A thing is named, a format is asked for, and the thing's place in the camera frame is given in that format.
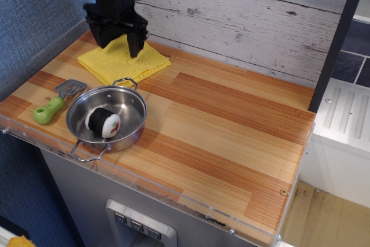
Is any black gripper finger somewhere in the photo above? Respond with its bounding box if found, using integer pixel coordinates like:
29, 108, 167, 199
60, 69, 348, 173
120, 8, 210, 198
127, 32, 145, 58
89, 23, 123, 49

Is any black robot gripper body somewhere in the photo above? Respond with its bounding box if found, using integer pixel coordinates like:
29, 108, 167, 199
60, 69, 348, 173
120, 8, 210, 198
83, 0, 148, 40

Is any yellow cloth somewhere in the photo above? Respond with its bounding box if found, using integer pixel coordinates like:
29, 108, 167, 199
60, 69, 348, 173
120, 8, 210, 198
77, 35, 171, 85

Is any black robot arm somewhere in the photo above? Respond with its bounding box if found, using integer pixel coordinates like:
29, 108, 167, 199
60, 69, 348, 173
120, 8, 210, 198
83, 0, 148, 58

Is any stainless steel pot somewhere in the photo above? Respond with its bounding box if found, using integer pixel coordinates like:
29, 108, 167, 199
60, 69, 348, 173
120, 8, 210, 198
66, 78, 147, 162

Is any white ribbed appliance top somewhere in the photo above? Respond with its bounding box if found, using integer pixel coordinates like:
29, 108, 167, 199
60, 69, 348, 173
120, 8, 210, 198
313, 78, 369, 152

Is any plush sushi roll toy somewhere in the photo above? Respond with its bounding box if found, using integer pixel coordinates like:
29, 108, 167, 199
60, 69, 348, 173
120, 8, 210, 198
85, 108, 121, 138

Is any clear acrylic table edge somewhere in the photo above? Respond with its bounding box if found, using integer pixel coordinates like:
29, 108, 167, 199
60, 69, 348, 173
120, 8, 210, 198
1, 107, 313, 246

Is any silver dispenser control panel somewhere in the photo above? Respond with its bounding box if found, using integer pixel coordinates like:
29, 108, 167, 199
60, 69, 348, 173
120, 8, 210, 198
106, 199, 177, 246

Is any yellow object bottom left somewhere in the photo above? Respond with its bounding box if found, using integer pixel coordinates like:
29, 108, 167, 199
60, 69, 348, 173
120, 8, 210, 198
7, 236, 36, 247

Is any green handled grey spatula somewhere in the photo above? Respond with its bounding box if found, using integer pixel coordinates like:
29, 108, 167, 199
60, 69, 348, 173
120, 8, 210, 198
33, 79, 87, 125

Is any right dark vertical post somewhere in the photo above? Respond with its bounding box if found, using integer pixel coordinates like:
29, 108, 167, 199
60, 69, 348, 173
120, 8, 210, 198
308, 0, 360, 113

